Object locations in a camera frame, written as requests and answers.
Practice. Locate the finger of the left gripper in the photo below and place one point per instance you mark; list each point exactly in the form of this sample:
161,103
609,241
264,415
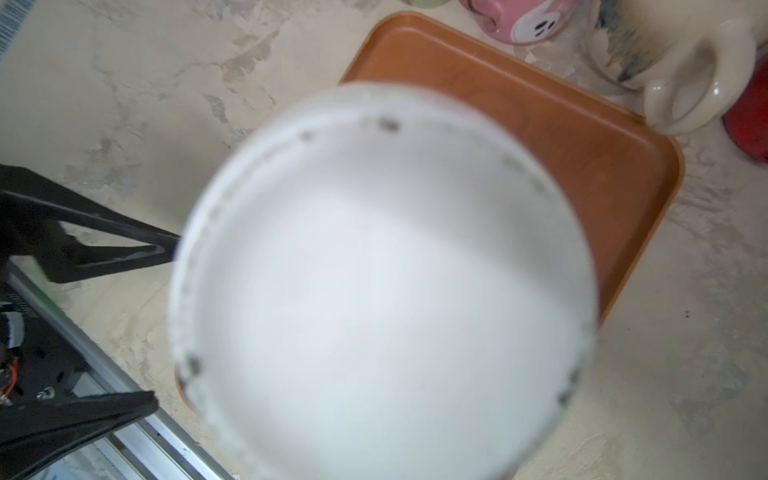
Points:
36,435
34,211

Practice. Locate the white mug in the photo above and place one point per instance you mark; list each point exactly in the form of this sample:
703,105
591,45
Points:
382,283

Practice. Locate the pink ghost pattern mug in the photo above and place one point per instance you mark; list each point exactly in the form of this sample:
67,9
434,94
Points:
521,22

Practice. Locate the orange plastic tray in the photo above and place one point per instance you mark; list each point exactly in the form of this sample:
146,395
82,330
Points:
618,175

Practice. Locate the cream marbled mug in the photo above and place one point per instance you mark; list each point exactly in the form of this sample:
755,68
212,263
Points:
691,60

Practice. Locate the red mug black handle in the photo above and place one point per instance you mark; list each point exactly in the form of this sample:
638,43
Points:
746,121

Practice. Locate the light green mug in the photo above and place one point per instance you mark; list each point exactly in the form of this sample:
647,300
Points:
425,4

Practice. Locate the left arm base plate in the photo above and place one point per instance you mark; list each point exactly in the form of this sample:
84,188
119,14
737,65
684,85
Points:
37,364

